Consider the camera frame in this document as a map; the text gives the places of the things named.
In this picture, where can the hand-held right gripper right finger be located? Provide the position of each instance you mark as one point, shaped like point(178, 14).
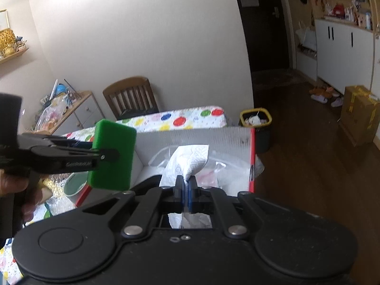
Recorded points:
point(192, 194)

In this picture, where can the white lower cabinet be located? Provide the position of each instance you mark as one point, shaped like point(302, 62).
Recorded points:
point(344, 50)

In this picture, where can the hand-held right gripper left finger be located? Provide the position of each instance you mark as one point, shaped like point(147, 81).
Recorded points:
point(184, 194)

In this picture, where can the dark entrance door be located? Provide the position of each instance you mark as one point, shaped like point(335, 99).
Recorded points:
point(264, 29)

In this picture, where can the bubble wrap sheet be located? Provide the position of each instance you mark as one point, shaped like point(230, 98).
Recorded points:
point(58, 204)

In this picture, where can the pale green cup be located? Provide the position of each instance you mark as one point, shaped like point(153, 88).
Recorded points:
point(74, 187)

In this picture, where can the clear plastic bag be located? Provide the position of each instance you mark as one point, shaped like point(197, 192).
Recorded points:
point(227, 172)

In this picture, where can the wooden wall shelf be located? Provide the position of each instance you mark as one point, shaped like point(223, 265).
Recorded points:
point(14, 55)

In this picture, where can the polka dot tablecloth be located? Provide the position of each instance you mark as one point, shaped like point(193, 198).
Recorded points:
point(184, 118)

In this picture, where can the green sponge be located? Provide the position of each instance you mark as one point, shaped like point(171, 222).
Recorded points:
point(114, 142)

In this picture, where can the taped cardboard box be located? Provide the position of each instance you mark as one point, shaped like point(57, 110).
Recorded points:
point(360, 115)

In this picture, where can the wooden side cabinet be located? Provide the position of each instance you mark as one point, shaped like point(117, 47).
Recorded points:
point(86, 109)

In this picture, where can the large gold picture frame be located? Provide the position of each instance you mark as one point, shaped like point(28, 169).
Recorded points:
point(3, 20)

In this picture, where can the yellow rimmed trash bin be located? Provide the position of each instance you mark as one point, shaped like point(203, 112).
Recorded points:
point(256, 130)

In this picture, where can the wooden chair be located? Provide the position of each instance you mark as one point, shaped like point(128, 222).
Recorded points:
point(130, 95)

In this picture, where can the person's left hand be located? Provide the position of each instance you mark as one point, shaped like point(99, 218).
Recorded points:
point(13, 184)

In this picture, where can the gold ornament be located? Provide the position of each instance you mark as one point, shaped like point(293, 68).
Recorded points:
point(7, 43)

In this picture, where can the red cardboard box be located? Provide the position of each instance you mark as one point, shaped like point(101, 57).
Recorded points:
point(166, 138)

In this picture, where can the clear snack bag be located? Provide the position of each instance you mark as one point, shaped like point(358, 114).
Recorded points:
point(49, 118)

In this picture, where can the brown slippers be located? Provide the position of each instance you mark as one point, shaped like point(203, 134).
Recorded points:
point(319, 90)

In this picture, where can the white textured towel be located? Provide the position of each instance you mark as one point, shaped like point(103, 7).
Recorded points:
point(190, 158)

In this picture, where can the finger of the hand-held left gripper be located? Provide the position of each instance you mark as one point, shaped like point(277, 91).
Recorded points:
point(80, 161)
point(59, 142)

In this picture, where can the white shopping bag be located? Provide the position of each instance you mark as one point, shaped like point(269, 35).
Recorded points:
point(305, 37)

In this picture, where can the blue round container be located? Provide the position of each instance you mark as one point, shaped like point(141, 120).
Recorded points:
point(61, 89)

